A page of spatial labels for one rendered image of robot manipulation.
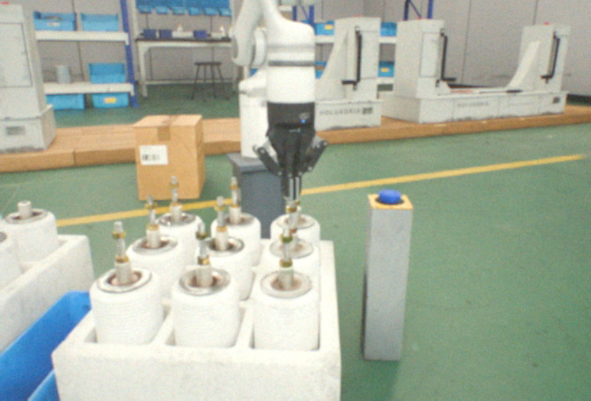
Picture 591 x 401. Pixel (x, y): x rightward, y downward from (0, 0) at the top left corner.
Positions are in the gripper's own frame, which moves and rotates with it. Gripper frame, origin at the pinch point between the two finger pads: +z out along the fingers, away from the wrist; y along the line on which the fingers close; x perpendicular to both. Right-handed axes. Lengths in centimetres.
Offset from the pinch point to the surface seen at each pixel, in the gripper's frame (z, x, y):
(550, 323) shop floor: 36, -15, 57
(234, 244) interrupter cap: 10.5, 6.1, -7.9
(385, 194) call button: 2.9, -3.7, 17.0
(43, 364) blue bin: 32, 19, -40
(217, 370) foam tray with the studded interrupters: 19.4, -11.8, -17.8
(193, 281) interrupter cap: 10.8, -2.6, -17.8
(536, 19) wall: -64, 309, 546
